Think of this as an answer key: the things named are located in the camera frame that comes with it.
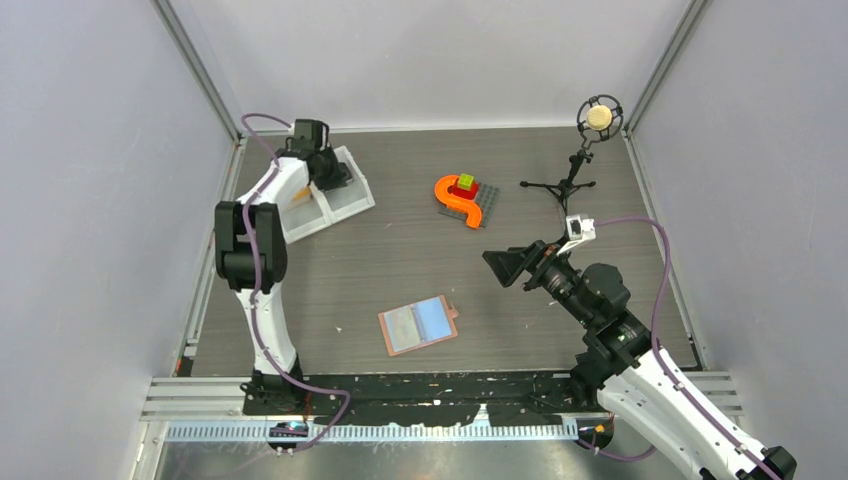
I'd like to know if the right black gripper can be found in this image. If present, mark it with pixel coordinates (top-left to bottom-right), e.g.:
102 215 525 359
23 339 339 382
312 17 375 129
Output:
481 236 595 326

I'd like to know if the orange card box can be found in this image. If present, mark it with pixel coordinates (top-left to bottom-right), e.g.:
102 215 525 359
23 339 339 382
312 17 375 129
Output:
292 187 312 202

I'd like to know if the aluminium frame rail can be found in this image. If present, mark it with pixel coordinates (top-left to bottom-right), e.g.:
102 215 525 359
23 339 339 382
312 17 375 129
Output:
142 372 742 443

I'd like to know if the black tripod mic stand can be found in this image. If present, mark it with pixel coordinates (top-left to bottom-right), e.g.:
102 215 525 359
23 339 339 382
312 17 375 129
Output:
519 140 597 216

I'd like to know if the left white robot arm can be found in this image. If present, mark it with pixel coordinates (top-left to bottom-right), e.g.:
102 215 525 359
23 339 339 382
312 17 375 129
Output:
214 119 351 414

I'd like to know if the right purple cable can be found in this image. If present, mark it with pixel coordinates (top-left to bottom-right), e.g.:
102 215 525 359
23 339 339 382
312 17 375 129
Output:
592 215 790 480

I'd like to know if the white two-compartment tray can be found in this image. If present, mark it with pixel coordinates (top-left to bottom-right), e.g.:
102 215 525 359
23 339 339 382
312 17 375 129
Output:
275 146 375 244

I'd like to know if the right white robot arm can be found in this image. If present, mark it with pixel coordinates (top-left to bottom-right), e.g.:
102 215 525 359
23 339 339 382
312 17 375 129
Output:
482 240 797 479

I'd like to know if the purple cable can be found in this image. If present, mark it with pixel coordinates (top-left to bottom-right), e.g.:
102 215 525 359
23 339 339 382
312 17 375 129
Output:
239 112 352 455
592 215 790 480

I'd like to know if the grey toy baseplate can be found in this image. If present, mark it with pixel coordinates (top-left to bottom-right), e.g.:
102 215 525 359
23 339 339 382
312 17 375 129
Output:
439 184 500 229

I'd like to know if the green toy brick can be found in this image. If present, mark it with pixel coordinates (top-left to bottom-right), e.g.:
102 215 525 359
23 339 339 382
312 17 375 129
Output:
455 174 476 192

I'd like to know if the microphone with shock mount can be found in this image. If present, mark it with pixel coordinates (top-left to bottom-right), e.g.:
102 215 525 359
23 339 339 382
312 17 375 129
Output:
576 94 624 147

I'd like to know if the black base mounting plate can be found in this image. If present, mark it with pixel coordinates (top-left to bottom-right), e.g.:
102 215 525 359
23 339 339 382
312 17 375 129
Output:
240 371 614 428

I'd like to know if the orange S-shaped toy track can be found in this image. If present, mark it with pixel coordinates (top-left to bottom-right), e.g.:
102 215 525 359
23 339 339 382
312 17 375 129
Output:
434 175 483 229

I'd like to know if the red toy brick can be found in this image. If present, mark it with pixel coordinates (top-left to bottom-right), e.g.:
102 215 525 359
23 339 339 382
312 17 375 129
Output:
451 179 480 201

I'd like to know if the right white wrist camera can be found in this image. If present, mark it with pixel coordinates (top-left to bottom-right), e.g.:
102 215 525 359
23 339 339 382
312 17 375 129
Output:
556 214 596 256

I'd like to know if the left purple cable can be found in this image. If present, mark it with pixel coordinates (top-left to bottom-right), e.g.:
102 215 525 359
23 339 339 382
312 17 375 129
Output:
239 112 352 455

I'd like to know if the pink leather card holder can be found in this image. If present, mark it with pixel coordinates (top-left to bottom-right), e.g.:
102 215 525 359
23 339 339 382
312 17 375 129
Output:
378 295 459 357

